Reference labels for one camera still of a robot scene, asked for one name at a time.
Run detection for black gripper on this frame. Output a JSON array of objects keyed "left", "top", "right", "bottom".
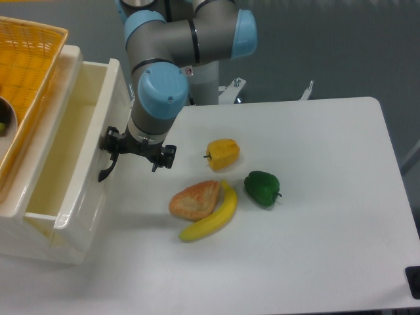
[{"left": 99, "top": 126, "right": 177, "bottom": 172}]

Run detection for white drawer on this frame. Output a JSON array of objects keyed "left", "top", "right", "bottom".
[{"left": 24, "top": 59, "right": 131, "bottom": 251}]

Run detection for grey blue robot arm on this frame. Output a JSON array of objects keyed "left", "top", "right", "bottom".
[{"left": 99, "top": 1, "right": 258, "bottom": 169}]

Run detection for white drawer cabinet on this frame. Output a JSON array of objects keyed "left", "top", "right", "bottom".
[{"left": 1, "top": 45, "right": 89, "bottom": 264}]

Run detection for brown pastry bread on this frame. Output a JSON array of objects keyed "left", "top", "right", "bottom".
[{"left": 169, "top": 180, "right": 221, "bottom": 222}]

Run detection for yellow bell pepper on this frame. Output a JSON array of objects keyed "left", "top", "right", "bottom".
[{"left": 204, "top": 138, "right": 240, "bottom": 171}]

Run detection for yellow banana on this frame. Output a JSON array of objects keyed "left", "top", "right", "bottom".
[{"left": 178, "top": 180, "right": 238, "bottom": 243}]

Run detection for green bell pepper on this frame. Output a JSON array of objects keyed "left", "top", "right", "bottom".
[{"left": 243, "top": 171, "right": 282, "bottom": 207}]

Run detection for grey bowl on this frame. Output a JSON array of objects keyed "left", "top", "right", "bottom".
[{"left": 1, "top": 97, "right": 18, "bottom": 161}]

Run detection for yellow woven basket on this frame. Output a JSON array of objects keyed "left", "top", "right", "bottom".
[{"left": 1, "top": 16, "right": 68, "bottom": 200}]

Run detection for black corner device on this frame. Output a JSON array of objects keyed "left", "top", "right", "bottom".
[{"left": 405, "top": 266, "right": 420, "bottom": 300}]

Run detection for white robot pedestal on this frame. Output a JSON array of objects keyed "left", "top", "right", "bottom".
[{"left": 181, "top": 61, "right": 219, "bottom": 106}]

